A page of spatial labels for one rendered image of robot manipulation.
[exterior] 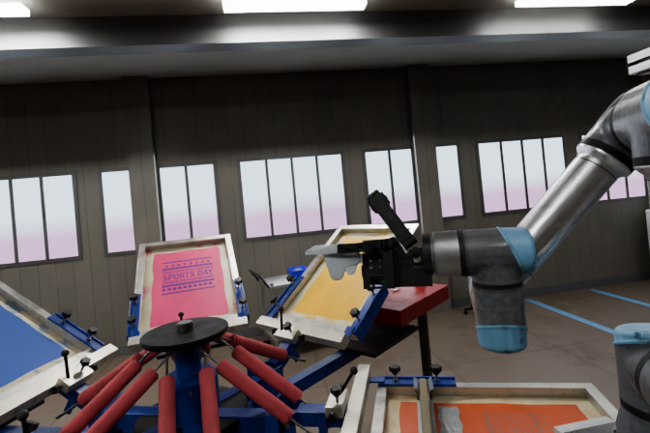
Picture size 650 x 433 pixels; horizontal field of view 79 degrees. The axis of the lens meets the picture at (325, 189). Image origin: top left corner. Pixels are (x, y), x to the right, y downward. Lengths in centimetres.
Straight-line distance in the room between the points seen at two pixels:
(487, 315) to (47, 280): 565
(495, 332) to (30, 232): 569
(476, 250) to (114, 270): 528
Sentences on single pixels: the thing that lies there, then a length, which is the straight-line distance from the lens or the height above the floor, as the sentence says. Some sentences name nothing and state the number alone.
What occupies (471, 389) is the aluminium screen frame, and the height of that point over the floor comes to 98.
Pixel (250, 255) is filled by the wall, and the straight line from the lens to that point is 537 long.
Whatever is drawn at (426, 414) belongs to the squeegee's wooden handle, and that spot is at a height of 106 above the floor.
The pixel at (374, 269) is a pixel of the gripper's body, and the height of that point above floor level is 164.
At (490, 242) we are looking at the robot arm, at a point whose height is 168.
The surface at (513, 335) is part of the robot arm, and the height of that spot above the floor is 153.
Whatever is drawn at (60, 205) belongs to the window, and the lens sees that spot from 585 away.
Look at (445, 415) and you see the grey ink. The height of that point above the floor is 96.
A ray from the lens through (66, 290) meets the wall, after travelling 594.
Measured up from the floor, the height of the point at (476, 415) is 95.
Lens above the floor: 177
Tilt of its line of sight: 1 degrees up
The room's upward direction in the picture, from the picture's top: 5 degrees counter-clockwise
